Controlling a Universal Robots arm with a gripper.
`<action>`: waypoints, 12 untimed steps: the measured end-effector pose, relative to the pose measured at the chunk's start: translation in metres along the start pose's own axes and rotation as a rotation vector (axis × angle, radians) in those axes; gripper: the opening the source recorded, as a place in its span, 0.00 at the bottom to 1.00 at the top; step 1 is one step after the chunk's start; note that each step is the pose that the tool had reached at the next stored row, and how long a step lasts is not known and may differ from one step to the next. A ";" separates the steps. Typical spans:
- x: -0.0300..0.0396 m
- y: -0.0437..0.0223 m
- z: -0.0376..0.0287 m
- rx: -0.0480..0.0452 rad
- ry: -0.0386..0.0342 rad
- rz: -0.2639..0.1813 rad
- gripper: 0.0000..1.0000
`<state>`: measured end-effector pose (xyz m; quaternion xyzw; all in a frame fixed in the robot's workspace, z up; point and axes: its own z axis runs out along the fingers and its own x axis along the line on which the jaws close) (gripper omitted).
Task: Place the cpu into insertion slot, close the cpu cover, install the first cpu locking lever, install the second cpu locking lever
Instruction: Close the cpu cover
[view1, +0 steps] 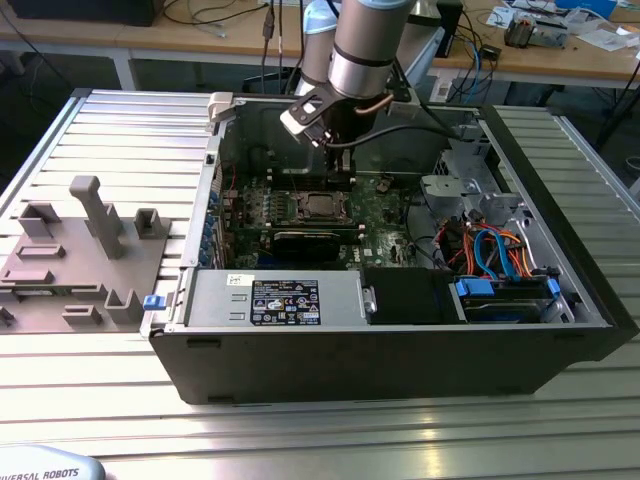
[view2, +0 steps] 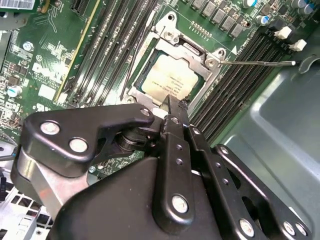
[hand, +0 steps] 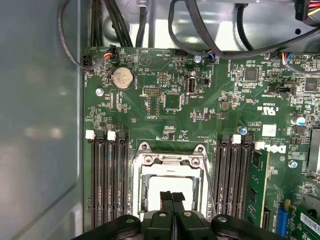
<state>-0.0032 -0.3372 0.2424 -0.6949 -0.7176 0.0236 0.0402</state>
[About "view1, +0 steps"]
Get metal socket cover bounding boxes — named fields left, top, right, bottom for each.
left=298, top=190, right=351, bottom=224

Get CPU socket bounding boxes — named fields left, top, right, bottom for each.
left=294, top=189, right=352, bottom=225

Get CPU cooler heat sink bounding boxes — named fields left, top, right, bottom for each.
left=503, top=13, right=539, bottom=50

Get copper coloured bent tube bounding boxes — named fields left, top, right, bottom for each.
left=353, top=93, right=392, bottom=117

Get green motherboard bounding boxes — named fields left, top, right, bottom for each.
left=219, top=169, right=439, bottom=274

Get silver metal drive cage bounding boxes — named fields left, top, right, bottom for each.
left=417, top=123, right=534, bottom=226

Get black graphics card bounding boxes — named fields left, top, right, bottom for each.
left=227, top=224, right=364, bottom=261

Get grey plastic case latch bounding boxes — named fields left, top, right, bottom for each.
left=206, top=92, right=236, bottom=122

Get black upright box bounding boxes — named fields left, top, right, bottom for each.
left=437, top=0, right=464, bottom=59

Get blue card retainer clips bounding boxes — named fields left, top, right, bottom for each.
left=196, top=187, right=224, bottom=269

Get hard disk in blue carrier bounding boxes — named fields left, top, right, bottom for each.
left=447, top=277, right=561, bottom=325

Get grey power supply unit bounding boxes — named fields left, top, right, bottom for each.
left=184, top=269, right=364, bottom=329

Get wooden desk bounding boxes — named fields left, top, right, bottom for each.
left=429, top=9, right=640, bottom=91
left=0, top=0, right=311, bottom=91

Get grey metal disk drive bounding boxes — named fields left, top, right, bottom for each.
left=532, top=19, right=571, bottom=50

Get black grey PC case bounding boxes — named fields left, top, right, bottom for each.
left=139, top=92, right=640, bottom=407

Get blue box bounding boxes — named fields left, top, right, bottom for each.
left=554, top=0, right=617, bottom=16

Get white paper sheets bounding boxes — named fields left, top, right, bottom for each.
left=569, top=22, right=640, bottom=55

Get black monitor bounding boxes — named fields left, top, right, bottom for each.
left=9, top=0, right=166, bottom=27

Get grey parts rack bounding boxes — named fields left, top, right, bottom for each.
left=0, top=174, right=174, bottom=334

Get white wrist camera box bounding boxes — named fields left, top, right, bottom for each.
left=385, top=88, right=420, bottom=120
left=278, top=84, right=335, bottom=137

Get black camera cable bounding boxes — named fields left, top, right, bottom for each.
left=323, top=97, right=469, bottom=150

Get blue flat data wire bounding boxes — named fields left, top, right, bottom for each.
left=487, top=227, right=521, bottom=281
left=472, top=228, right=501, bottom=279

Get orange power wire bundle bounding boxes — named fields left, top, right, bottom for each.
left=439, top=222, right=535, bottom=277

